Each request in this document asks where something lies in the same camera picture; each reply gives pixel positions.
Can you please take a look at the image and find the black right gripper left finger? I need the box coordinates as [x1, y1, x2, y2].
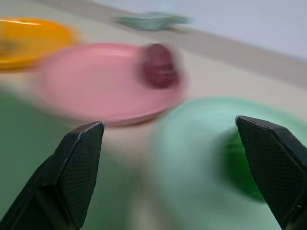
[0, 120, 106, 230]

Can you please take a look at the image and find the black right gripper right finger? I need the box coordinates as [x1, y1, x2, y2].
[235, 115, 307, 230]

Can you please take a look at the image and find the dark green item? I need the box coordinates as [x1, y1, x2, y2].
[222, 133, 266, 204]

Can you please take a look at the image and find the light green plate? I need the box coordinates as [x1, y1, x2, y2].
[153, 96, 307, 230]

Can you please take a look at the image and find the pink plate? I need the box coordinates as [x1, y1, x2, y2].
[40, 42, 189, 127]

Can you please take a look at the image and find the orange plate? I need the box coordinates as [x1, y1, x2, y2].
[0, 18, 78, 70]

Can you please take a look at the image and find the dark red round item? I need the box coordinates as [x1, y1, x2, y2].
[139, 43, 180, 89]

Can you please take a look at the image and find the teal bowl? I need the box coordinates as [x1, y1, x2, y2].
[114, 11, 192, 31]

